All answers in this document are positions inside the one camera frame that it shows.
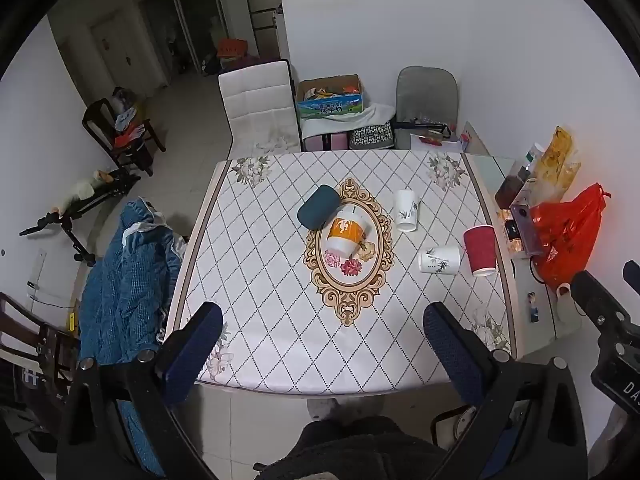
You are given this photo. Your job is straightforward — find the dark wooden chair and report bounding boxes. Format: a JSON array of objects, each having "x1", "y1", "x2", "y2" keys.
[
  {"x1": 82, "y1": 97, "x2": 167, "y2": 177},
  {"x1": 0, "y1": 292, "x2": 82, "y2": 441}
]

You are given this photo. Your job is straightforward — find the glass side table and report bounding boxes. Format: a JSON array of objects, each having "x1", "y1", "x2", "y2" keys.
[{"x1": 461, "y1": 152, "x2": 585, "y2": 357}]

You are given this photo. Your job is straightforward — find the person's dark trouser legs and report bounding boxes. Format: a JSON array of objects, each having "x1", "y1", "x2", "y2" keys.
[{"x1": 254, "y1": 414, "x2": 451, "y2": 480}]

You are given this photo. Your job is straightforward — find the cardboard box with blue print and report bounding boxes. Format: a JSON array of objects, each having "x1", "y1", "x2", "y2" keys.
[{"x1": 296, "y1": 74, "x2": 364, "y2": 120}]

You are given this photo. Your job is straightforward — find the black umbrella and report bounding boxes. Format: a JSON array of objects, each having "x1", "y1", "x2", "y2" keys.
[{"x1": 392, "y1": 118, "x2": 451, "y2": 137}]

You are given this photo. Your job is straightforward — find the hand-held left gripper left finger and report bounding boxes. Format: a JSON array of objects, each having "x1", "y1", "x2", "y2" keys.
[{"x1": 56, "y1": 301, "x2": 226, "y2": 480}]

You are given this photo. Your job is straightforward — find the white mug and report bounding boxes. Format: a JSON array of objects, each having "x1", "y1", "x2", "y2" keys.
[{"x1": 556, "y1": 282, "x2": 582, "y2": 324}]

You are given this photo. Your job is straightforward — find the blue quilted jacket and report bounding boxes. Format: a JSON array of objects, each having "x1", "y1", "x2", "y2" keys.
[{"x1": 78, "y1": 199, "x2": 188, "y2": 480}]

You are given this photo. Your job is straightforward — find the red plastic bag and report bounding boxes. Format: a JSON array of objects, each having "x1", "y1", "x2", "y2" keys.
[{"x1": 527, "y1": 183, "x2": 612, "y2": 289}]

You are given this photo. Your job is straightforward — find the white diamond patterned tablecloth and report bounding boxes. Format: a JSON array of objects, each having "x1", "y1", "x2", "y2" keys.
[{"x1": 162, "y1": 149, "x2": 526, "y2": 396}]

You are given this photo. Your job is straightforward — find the black white patterned bag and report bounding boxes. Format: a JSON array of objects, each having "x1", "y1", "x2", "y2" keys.
[{"x1": 348, "y1": 121, "x2": 396, "y2": 151}]

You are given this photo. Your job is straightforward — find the white padded chair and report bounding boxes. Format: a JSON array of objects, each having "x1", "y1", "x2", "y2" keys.
[{"x1": 218, "y1": 59, "x2": 302, "y2": 161}]

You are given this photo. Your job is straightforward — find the cardboard sheet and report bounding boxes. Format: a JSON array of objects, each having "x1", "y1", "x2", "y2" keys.
[{"x1": 462, "y1": 121, "x2": 494, "y2": 157}]

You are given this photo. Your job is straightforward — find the grey fabric chair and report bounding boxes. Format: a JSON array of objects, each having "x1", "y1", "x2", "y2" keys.
[{"x1": 395, "y1": 66, "x2": 460, "y2": 151}]

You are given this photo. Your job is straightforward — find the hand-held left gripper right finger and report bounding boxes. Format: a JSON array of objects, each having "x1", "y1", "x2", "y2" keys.
[{"x1": 423, "y1": 302, "x2": 589, "y2": 480}]

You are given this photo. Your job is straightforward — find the pile of clothes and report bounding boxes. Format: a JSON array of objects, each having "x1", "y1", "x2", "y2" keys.
[{"x1": 112, "y1": 87, "x2": 152, "y2": 148}]

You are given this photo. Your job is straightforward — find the red paper cup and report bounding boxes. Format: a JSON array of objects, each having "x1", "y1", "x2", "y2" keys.
[{"x1": 463, "y1": 225, "x2": 498, "y2": 278}]

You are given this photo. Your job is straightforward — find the black tripod stand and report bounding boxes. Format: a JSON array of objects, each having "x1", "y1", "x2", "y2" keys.
[{"x1": 20, "y1": 167, "x2": 142, "y2": 267}]

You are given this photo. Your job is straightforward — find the white bamboo print cup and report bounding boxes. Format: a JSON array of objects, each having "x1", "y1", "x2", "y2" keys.
[
  {"x1": 418, "y1": 245, "x2": 461, "y2": 276},
  {"x1": 394, "y1": 189, "x2": 420, "y2": 232}
]

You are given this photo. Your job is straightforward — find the orange and white cup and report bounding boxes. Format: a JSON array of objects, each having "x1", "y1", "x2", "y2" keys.
[{"x1": 325, "y1": 203, "x2": 377, "y2": 257}]

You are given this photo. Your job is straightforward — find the dark teal cup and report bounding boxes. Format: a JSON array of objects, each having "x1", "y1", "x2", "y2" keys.
[{"x1": 296, "y1": 184, "x2": 342, "y2": 231}]

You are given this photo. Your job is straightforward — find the orange box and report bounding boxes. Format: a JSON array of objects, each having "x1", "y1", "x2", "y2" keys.
[{"x1": 216, "y1": 37, "x2": 249, "y2": 59}]

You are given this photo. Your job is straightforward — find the brown jar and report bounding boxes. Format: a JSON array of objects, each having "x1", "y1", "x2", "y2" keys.
[{"x1": 495, "y1": 175, "x2": 532, "y2": 211}]

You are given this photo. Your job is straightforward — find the white cloth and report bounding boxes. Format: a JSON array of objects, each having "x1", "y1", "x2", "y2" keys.
[{"x1": 300, "y1": 102, "x2": 398, "y2": 137}]

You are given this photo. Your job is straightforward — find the grey purple box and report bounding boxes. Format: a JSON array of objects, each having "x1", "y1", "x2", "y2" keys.
[{"x1": 510, "y1": 195, "x2": 547, "y2": 257}]

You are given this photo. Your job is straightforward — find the yellow snack bag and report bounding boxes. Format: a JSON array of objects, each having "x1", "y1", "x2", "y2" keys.
[{"x1": 532, "y1": 126, "x2": 582, "y2": 202}]

